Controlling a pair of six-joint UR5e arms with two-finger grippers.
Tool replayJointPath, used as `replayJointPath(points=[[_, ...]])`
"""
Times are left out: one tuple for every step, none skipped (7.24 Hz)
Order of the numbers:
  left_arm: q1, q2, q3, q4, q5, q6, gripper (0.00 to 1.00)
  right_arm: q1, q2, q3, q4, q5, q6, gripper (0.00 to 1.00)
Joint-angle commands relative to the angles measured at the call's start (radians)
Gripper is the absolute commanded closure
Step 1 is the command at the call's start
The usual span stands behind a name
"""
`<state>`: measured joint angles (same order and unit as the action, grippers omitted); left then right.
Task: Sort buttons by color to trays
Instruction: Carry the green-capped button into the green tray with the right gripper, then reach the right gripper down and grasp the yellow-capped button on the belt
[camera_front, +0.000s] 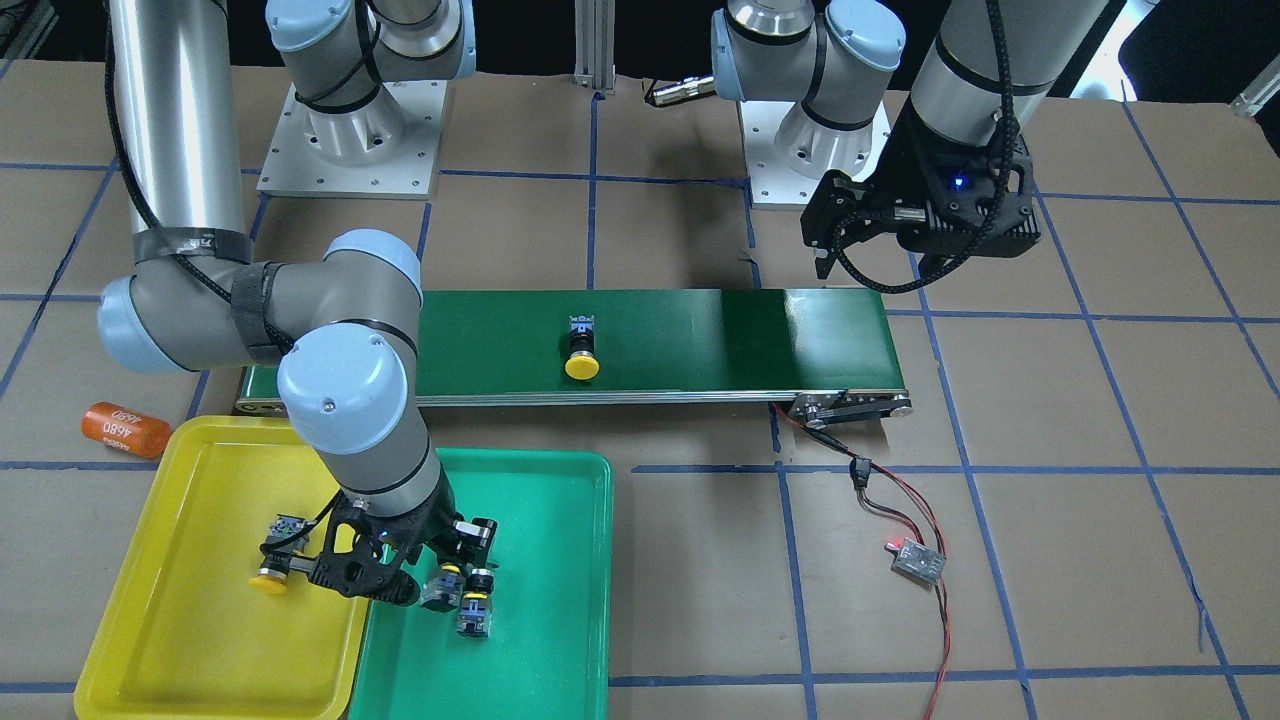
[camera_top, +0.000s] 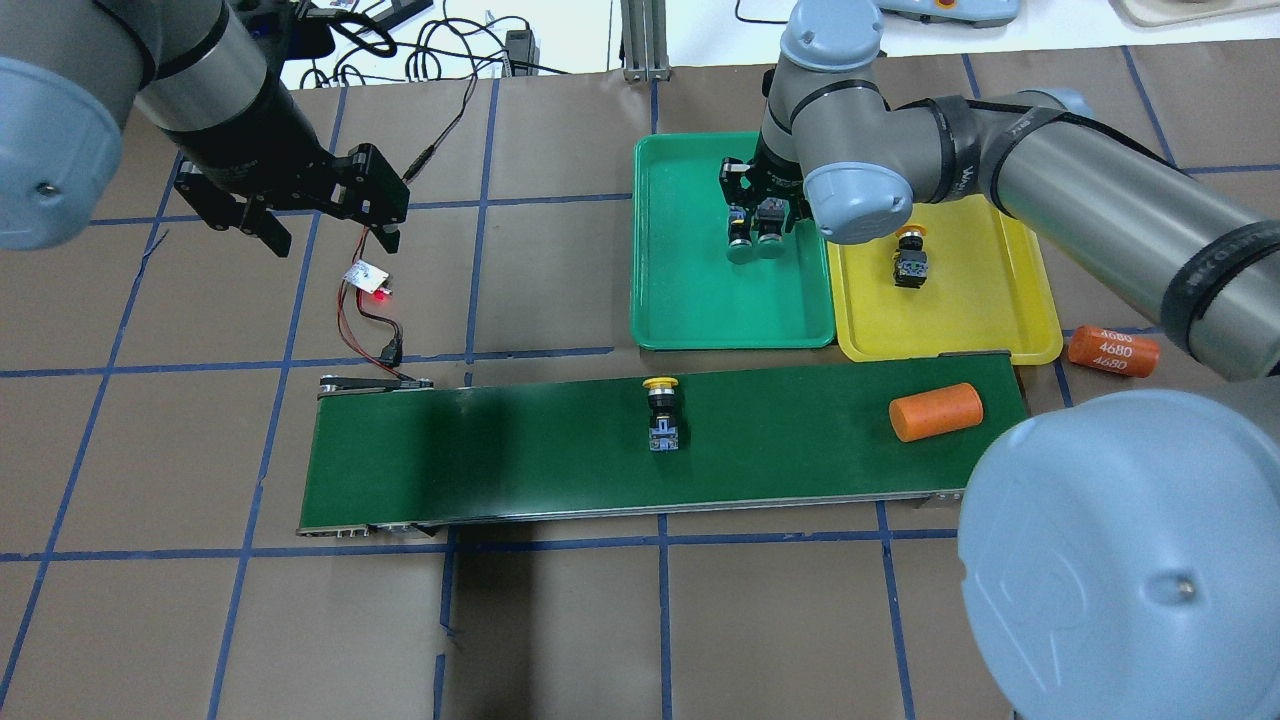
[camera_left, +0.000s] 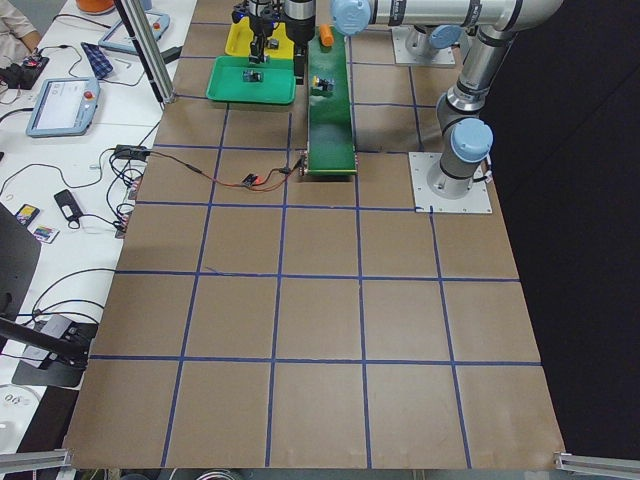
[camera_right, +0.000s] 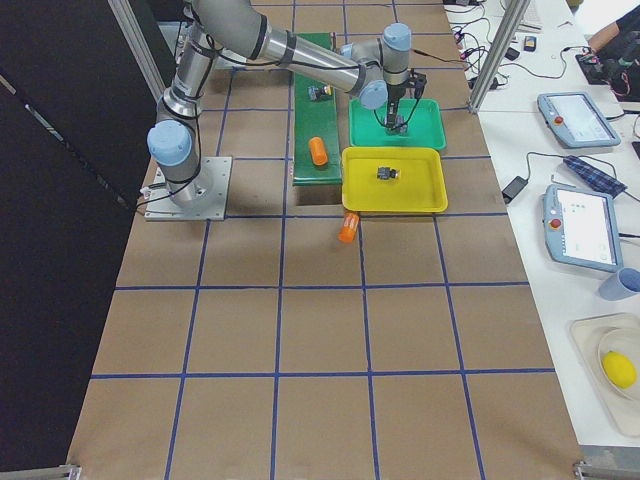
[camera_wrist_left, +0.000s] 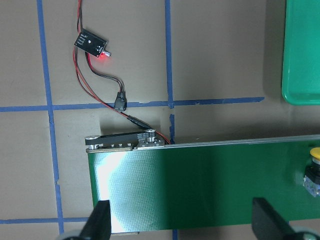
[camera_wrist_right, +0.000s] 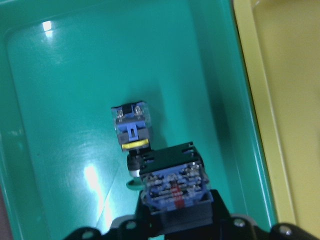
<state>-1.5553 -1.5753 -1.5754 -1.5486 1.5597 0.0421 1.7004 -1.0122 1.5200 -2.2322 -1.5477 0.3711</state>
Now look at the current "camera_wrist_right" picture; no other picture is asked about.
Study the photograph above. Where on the green plastic tray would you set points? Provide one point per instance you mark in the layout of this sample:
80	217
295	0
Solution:
65	63

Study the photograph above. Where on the green push button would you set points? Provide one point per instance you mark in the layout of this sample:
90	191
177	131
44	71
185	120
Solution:
132	125

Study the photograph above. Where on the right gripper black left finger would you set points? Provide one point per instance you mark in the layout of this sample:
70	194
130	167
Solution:
142	215

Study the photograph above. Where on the yellow plastic tray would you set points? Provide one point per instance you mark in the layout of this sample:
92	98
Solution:
280	40

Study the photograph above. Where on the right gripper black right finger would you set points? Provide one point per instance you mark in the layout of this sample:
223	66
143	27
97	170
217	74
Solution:
220	212

